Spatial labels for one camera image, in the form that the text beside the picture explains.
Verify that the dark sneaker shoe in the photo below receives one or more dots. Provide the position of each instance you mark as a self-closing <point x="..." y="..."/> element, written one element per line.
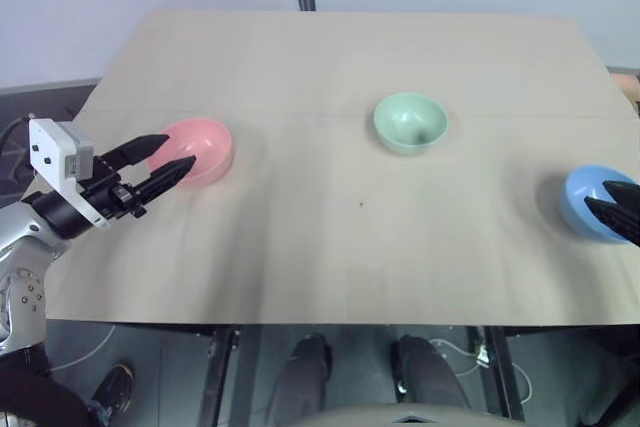
<point x="114" y="389"/>

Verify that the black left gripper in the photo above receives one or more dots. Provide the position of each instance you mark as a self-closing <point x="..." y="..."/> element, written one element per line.
<point x="112" y="194"/>

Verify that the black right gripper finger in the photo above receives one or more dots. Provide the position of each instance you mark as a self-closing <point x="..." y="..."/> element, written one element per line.
<point x="620" y="222"/>
<point x="627" y="194"/>

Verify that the green bowl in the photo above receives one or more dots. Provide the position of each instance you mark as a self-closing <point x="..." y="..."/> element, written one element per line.
<point x="410" y="119"/>

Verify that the grey robot torso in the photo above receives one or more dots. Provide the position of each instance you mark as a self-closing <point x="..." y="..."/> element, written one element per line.
<point x="410" y="414"/>

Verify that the black table leg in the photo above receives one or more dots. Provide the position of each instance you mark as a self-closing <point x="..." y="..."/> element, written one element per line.
<point x="502" y="372"/>
<point x="220" y="372"/>

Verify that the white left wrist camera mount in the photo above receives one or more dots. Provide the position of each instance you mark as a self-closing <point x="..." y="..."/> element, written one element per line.
<point x="47" y="147"/>

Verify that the pink bowl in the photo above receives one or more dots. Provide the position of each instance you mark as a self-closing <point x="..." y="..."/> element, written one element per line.
<point x="210" y="147"/>

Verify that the blue bowl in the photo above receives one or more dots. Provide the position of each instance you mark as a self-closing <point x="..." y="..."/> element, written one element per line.
<point x="582" y="189"/>

